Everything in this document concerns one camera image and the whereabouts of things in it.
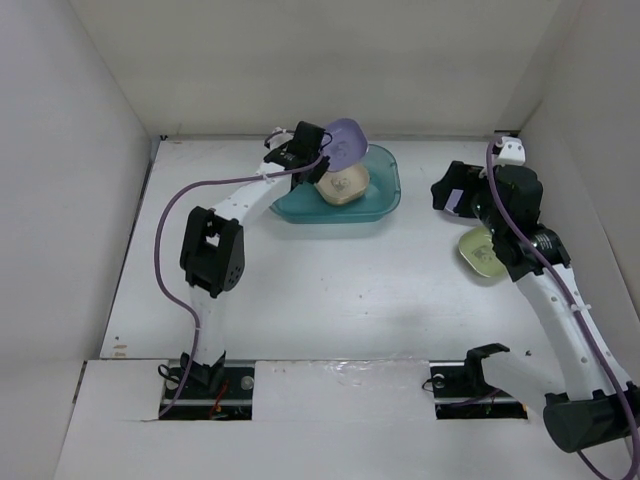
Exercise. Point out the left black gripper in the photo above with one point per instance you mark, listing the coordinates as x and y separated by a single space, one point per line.
321 169

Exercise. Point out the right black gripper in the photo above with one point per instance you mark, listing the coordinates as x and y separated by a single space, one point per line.
459 176

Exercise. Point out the purple square plate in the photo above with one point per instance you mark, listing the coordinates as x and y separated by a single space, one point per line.
347 145
453 200

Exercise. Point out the cream square plate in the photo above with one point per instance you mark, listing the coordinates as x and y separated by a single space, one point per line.
345 186

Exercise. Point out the teal plastic bin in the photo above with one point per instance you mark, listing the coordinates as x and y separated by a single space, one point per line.
305 205

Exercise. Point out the light green square plate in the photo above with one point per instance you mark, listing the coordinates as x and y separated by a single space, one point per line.
476 248

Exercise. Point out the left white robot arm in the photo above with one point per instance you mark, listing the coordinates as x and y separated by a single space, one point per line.
213 251

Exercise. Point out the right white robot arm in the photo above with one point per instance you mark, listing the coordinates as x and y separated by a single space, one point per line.
595 401

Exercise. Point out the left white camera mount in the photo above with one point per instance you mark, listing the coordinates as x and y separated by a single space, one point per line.
277 138

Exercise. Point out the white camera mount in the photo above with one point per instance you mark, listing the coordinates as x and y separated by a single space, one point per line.
277 138
508 150

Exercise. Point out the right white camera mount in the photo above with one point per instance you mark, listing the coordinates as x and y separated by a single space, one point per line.
508 150

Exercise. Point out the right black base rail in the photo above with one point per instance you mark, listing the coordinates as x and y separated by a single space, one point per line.
456 397

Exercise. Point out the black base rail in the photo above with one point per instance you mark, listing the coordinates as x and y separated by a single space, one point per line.
233 401
456 397

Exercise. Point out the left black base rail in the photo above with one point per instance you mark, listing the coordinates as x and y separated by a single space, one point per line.
233 401

